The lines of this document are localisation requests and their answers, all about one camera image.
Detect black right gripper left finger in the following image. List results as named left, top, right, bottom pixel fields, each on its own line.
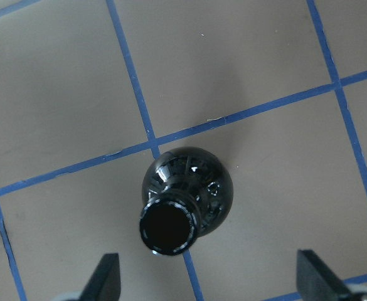
left=80, top=253, right=121, bottom=300

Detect dark wine bottle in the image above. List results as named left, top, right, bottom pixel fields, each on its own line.
left=139, top=147, right=233, bottom=256

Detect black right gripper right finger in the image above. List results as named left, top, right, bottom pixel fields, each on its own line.
left=296, top=250, right=352, bottom=300

